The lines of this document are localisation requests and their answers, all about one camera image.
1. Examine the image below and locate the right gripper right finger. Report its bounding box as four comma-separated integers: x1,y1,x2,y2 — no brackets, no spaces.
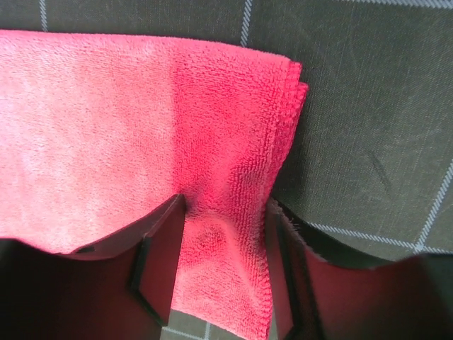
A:
264,198,401,340

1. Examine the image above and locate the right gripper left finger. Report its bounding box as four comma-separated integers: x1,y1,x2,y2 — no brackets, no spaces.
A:
67,193,187,327

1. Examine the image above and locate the pink towel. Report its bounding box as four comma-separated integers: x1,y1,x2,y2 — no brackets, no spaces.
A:
1,30,308,339

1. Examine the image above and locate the black grid mat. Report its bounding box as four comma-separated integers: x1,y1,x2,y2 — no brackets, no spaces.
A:
1,1,452,339

